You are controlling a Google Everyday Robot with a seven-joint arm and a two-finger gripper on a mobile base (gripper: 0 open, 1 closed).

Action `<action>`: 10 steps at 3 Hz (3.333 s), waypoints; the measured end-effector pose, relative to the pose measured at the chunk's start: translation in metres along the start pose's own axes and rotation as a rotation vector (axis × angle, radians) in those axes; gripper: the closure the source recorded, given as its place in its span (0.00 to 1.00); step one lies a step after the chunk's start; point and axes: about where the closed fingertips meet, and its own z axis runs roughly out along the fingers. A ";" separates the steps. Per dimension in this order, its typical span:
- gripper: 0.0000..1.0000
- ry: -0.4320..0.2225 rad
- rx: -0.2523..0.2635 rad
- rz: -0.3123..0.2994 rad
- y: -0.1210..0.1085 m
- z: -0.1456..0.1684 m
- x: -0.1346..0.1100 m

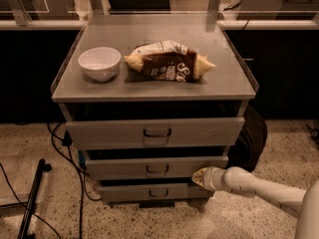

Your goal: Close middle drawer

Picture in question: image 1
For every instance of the yellowish robot gripper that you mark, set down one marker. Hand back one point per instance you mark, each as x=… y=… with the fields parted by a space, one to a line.
x=210 y=178

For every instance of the grey drawer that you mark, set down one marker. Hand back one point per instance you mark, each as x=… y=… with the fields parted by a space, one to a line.
x=150 y=192
x=143 y=168
x=148 y=133

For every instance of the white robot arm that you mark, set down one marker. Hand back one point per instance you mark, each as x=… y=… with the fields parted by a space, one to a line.
x=299 y=203

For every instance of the grey top drawer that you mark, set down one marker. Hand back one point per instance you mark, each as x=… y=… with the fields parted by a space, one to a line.
x=148 y=133

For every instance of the grey bottom drawer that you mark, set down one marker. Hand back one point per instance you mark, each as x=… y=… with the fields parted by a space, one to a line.
x=150 y=192

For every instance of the grey metal drawer cabinet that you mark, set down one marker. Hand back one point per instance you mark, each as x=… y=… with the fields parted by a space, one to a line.
x=222 y=92

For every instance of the black backpack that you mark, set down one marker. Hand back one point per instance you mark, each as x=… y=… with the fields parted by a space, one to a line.
x=250 y=142

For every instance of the brown and white snack bag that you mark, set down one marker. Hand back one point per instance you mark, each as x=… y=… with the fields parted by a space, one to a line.
x=168 y=61

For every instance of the white ceramic bowl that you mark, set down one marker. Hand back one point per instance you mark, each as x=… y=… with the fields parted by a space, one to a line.
x=101 y=63

